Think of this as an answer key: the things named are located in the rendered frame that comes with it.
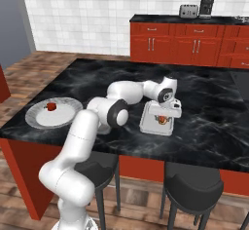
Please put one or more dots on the orange-red food piece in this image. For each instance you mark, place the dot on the orange-red food piece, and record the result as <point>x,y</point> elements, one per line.
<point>161,120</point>

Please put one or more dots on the red island cabinet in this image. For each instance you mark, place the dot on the red island cabinet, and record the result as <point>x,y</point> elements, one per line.
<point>22,172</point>

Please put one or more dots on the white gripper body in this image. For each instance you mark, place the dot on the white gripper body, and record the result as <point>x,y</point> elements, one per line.
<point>167,111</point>

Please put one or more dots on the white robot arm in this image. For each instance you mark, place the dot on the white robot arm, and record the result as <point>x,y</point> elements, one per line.
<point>78,149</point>

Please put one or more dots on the white tupperware container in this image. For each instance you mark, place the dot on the white tupperware container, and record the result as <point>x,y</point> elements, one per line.
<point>149,125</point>

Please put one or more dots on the silver toaster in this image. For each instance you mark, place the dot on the silver toaster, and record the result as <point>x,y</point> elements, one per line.
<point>188,11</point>

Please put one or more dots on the red side cabinet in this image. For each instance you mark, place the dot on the red side cabinet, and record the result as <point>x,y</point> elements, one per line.
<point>3,86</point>

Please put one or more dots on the red base cupboards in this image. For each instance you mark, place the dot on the red base cupboards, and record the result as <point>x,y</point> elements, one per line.
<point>181,44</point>

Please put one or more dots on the black bar stool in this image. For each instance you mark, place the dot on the black bar stool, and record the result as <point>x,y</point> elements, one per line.
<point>100,170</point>
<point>191,185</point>

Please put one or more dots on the black coffee machine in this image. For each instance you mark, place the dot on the black coffee machine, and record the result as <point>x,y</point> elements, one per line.
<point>206,7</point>

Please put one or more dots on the red vegetable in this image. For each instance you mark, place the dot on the red vegetable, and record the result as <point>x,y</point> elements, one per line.
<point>51,106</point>

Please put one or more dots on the large grey plate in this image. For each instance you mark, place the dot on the large grey plate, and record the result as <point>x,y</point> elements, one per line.
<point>61,117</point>

